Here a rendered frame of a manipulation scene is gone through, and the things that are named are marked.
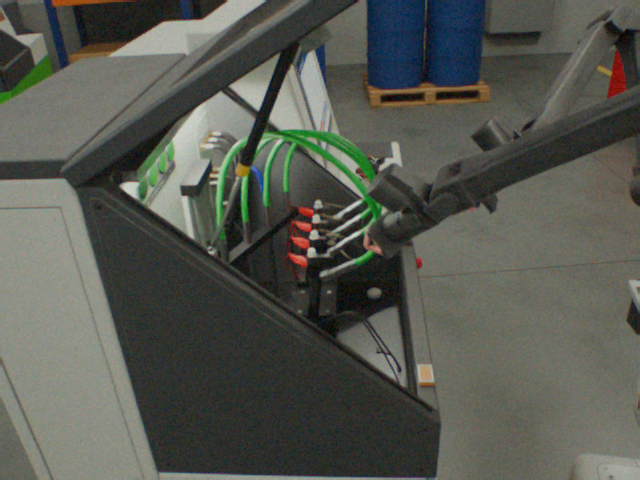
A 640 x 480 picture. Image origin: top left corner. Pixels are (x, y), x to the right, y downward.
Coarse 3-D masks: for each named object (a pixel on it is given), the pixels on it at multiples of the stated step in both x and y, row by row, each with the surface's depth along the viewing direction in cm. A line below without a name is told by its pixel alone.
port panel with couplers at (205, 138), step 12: (204, 120) 145; (204, 132) 145; (216, 132) 149; (204, 144) 141; (204, 156) 145; (216, 168) 154; (216, 180) 157; (216, 192) 156; (216, 204) 156; (216, 216) 152
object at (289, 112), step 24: (240, 0) 189; (264, 0) 185; (216, 24) 150; (192, 48) 145; (264, 72) 147; (288, 72) 150; (240, 96) 150; (288, 96) 150; (288, 120) 153; (336, 168) 197
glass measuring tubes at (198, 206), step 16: (208, 160) 137; (192, 176) 129; (208, 176) 135; (192, 192) 126; (208, 192) 139; (192, 208) 130; (208, 208) 138; (192, 224) 131; (208, 224) 138; (208, 240) 138
